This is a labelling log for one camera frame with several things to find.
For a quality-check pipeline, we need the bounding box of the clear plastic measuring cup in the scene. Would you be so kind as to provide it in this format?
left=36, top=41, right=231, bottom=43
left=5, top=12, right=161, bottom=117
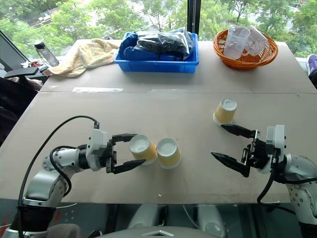
left=223, top=25, right=251, bottom=60
left=244, top=24, right=269, bottom=57

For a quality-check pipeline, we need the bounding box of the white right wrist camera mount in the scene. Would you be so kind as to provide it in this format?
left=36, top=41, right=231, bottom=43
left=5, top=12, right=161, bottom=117
left=265, top=124, right=287, bottom=175

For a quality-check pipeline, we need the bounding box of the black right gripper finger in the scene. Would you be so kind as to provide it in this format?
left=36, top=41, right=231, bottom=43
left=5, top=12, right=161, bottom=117
left=220, top=123, right=257, bottom=140
left=211, top=151, right=251, bottom=178

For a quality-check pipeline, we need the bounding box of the orange woven basket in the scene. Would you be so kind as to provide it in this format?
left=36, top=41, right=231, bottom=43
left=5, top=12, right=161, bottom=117
left=213, top=28, right=279, bottom=71

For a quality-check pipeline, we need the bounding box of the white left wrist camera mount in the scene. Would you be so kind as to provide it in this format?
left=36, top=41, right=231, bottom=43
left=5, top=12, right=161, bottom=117
left=86, top=127, right=109, bottom=172

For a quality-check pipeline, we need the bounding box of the white robot leg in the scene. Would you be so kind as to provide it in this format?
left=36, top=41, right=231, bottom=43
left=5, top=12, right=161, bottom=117
left=197, top=204, right=227, bottom=238
left=127, top=204, right=159, bottom=230

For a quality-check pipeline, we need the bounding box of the clear bag of black items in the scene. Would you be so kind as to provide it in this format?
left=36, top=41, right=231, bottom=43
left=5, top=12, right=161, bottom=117
left=136, top=30, right=191, bottom=57

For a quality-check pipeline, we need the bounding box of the brown rounded shape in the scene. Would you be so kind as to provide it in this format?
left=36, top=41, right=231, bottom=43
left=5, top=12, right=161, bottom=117
left=46, top=224, right=84, bottom=238

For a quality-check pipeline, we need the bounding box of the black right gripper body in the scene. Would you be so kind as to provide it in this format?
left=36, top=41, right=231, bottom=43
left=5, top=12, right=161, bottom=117
left=241, top=129, right=270, bottom=172

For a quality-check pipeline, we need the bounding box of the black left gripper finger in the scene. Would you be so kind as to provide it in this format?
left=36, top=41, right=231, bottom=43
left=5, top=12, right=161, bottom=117
left=111, top=133, right=138, bottom=146
left=110, top=159, right=147, bottom=175

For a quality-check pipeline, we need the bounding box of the dark fabric bundle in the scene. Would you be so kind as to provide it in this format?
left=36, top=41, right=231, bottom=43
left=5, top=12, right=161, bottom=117
left=0, top=76, right=38, bottom=147

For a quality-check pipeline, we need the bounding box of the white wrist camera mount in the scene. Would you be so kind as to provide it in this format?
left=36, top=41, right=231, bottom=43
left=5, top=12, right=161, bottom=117
left=86, top=127, right=109, bottom=172
left=265, top=124, right=287, bottom=175

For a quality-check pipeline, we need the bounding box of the blue plastic bin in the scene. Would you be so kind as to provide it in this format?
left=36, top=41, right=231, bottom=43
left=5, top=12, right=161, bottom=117
left=113, top=31, right=200, bottom=73

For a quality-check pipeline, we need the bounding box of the yellow paper cup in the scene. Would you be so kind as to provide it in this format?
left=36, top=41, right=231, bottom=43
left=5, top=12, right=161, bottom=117
left=156, top=138, right=182, bottom=170
left=212, top=98, right=238, bottom=125
left=128, top=134, right=159, bottom=166

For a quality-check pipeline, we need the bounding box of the black flat armrest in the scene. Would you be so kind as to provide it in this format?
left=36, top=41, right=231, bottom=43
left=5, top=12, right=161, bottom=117
left=3, top=66, right=41, bottom=79

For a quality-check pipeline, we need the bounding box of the clear water bottle black cap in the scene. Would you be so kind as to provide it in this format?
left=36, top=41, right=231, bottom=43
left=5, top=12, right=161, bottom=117
left=33, top=40, right=60, bottom=68

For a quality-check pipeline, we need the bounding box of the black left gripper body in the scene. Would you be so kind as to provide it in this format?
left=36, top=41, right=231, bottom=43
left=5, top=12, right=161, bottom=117
left=105, top=137, right=118, bottom=175

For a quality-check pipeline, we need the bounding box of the black window frame post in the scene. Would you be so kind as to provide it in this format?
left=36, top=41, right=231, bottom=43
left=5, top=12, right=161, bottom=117
left=187, top=0, right=202, bottom=42

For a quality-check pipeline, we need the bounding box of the grey robot torso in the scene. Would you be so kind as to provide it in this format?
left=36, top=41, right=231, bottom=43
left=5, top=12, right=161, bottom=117
left=96, top=225, right=220, bottom=238

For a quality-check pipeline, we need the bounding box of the pale yellow towel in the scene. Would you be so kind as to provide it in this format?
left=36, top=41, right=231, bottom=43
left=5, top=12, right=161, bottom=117
left=44, top=38, right=120, bottom=78

